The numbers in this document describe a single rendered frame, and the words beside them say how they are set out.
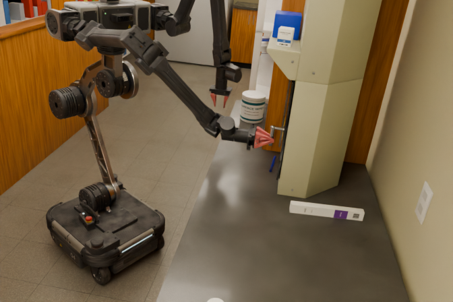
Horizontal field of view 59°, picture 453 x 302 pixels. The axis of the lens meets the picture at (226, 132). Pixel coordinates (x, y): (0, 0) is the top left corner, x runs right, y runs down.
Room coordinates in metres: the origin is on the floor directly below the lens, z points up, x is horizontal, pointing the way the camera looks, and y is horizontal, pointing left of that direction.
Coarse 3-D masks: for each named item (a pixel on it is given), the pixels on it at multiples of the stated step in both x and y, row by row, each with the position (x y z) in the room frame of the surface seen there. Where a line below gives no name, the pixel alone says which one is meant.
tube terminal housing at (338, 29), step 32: (320, 0) 1.35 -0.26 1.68; (352, 0) 1.36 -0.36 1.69; (320, 32) 1.34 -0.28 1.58; (352, 32) 1.38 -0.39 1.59; (320, 64) 1.34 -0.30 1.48; (352, 64) 1.41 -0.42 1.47; (320, 96) 1.34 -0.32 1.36; (352, 96) 1.43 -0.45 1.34; (288, 128) 1.35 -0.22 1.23; (320, 128) 1.34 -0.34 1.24; (288, 160) 1.35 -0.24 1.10; (320, 160) 1.37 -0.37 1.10; (288, 192) 1.35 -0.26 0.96
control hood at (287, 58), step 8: (272, 32) 1.65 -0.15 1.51; (272, 40) 1.50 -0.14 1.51; (296, 40) 1.54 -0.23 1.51; (272, 48) 1.38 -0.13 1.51; (280, 48) 1.39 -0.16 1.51; (288, 48) 1.40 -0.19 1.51; (296, 48) 1.41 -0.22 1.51; (272, 56) 1.36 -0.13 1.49; (280, 56) 1.36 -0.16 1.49; (288, 56) 1.35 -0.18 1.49; (296, 56) 1.35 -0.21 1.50; (280, 64) 1.36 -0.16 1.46; (288, 64) 1.35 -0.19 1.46; (296, 64) 1.35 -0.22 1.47; (288, 72) 1.35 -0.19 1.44; (296, 72) 1.35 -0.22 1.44
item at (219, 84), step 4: (216, 80) 1.82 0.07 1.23; (220, 80) 1.82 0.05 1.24; (224, 80) 1.82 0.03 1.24; (216, 84) 1.82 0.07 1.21; (220, 84) 1.81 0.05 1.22; (224, 84) 1.82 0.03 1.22; (212, 88) 1.82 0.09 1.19; (216, 88) 1.82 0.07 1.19; (220, 88) 1.81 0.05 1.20; (224, 88) 1.82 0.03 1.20; (228, 88) 1.84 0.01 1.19; (228, 92) 1.81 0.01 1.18
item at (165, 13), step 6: (156, 6) 2.05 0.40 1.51; (162, 6) 2.08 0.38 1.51; (168, 6) 2.11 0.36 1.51; (156, 12) 2.05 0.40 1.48; (162, 12) 2.05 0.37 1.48; (168, 12) 2.05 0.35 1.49; (156, 18) 2.04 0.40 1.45; (162, 18) 2.03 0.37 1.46; (156, 24) 2.05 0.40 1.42; (162, 24) 2.04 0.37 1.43; (156, 30) 2.05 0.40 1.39
